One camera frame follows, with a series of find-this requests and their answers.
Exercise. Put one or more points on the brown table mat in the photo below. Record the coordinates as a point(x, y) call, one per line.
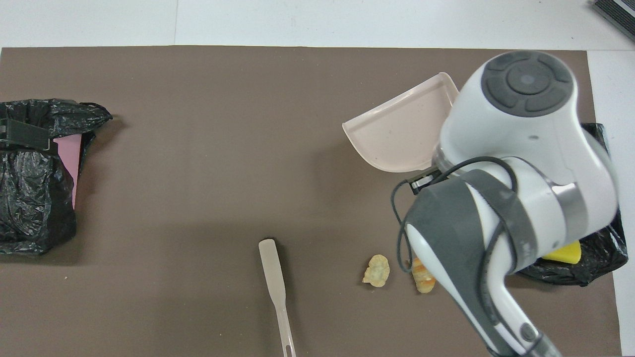
point(198, 198)

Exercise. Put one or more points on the dark ribbed panel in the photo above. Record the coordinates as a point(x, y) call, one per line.
point(617, 15)

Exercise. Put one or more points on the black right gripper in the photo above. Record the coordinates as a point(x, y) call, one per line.
point(424, 181)

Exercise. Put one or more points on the striped orange bread roll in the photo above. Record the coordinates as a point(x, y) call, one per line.
point(424, 282)

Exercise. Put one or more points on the black plastic trash bag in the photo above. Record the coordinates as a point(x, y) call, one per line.
point(30, 198)
point(605, 248)

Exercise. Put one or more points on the yellow sponge piece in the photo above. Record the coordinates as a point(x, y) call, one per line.
point(565, 254)

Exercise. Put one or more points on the beige plastic dustpan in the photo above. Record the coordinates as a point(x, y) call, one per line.
point(397, 134)

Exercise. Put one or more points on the pink trash bin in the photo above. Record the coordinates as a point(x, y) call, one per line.
point(68, 158)

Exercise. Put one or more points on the pale bread piece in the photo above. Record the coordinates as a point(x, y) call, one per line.
point(377, 270)

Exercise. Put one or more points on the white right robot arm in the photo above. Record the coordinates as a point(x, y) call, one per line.
point(521, 129)

